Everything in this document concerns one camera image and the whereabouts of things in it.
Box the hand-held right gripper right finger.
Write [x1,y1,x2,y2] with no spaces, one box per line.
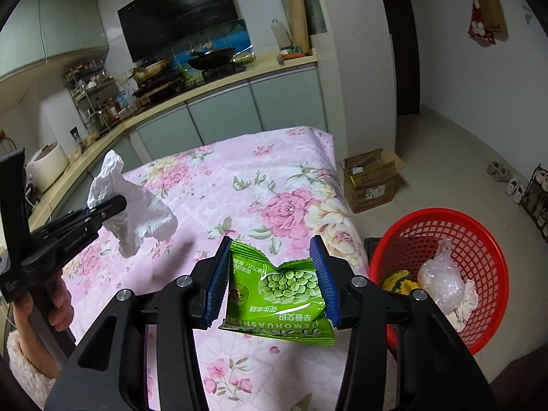
[309,235,499,411]

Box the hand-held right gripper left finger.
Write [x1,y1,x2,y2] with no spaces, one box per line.
[45,236,233,411]

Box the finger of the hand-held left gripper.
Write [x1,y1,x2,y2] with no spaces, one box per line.
[81,195,128,229]

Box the white plastic bag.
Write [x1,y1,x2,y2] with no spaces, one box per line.
[87,150,178,260]

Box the green snack packet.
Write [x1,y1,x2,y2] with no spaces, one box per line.
[218,241,337,347]

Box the yellow ridged packet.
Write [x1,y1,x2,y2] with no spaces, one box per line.
[381,269,419,295]

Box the clear plastic bag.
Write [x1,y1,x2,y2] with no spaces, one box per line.
[417,240,467,313]

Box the cream cloth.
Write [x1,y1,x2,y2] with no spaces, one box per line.
[445,280,479,332]

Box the red plastic mesh basket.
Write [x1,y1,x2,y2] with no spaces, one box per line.
[368,208,510,356]

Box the person's left forearm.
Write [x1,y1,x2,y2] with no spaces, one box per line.
[6,329,63,399]

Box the person's left hand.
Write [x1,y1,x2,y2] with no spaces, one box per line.
[12,280,73,369]

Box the white rice cooker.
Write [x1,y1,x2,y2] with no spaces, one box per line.
[26,141,69,194]

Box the open cardboard box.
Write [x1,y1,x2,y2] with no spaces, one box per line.
[341,148,407,214]

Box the metal kitchen rack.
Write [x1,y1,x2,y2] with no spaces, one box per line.
[64,62,123,131]

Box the pink floral blanket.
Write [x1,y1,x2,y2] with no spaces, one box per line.
[60,126,373,411]

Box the black gas stove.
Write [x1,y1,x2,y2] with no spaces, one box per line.
[133,62,249,97]

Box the gold cooking pan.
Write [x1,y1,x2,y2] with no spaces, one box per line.
[133,58,170,82]

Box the black wok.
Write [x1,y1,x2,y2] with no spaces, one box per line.
[188,47,237,71]

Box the kitchen counter with grey cabinets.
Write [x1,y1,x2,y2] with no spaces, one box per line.
[26,49,330,232]

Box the black range hood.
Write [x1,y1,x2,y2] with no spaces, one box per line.
[117,0,238,63]

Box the blue backsplash sheet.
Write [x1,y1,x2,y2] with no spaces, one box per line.
[171,19,253,73]

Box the black shoe rack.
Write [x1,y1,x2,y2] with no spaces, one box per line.
[520,165,548,240]

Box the white plastic bottle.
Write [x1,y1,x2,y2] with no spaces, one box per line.
[271,19,288,50]

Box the dark brown door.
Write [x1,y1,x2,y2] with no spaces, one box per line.
[376,0,422,117]

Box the wooden cutting board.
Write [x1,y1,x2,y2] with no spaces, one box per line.
[289,0,311,54]

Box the frosted glass panel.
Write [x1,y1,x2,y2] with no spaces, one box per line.
[270,0,328,37]

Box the red hanging bag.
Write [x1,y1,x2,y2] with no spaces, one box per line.
[468,0,497,47]

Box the brown paper bag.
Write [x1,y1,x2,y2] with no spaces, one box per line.
[475,0,508,43]

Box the grey wall cabinet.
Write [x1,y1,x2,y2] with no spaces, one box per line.
[0,0,110,82]

